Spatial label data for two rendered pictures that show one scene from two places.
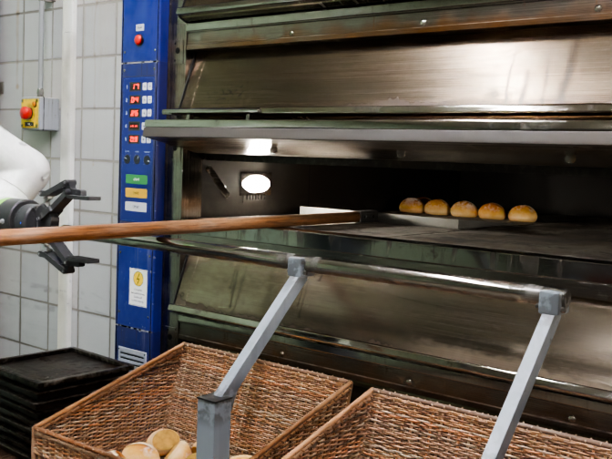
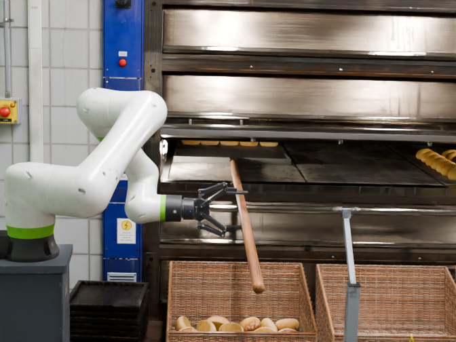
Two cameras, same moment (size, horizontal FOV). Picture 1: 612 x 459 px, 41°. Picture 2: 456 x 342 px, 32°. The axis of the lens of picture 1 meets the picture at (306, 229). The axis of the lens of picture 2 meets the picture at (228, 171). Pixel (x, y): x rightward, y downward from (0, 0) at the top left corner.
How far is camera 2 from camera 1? 227 cm
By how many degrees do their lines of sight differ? 40
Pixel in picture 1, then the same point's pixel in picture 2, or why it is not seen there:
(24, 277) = not seen: outside the picture
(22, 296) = not seen: outside the picture
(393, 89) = (325, 105)
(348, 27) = (292, 68)
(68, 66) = (38, 74)
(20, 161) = (153, 169)
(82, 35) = (48, 51)
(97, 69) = (68, 78)
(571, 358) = (421, 231)
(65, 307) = not seen: hidden behind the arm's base
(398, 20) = (325, 67)
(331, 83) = (281, 99)
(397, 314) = (326, 223)
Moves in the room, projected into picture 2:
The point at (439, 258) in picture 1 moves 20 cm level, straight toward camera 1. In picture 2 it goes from (351, 192) to (384, 201)
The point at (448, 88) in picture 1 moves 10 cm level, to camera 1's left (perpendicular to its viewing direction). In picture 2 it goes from (357, 106) to (340, 107)
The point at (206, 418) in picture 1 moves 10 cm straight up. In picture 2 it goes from (354, 294) to (356, 267)
